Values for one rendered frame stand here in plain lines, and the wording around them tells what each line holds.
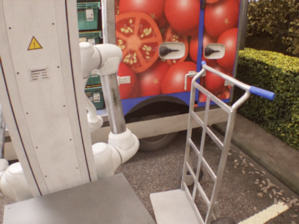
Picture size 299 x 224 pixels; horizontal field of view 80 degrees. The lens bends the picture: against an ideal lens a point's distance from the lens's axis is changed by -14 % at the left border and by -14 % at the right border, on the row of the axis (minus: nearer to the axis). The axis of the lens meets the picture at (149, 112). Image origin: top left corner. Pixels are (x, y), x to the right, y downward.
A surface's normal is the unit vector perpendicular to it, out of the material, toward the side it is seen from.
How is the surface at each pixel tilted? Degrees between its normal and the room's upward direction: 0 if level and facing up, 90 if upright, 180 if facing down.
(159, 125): 90
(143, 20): 90
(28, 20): 90
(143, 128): 90
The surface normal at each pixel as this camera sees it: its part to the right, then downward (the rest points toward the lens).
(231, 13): 0.34, 0.39
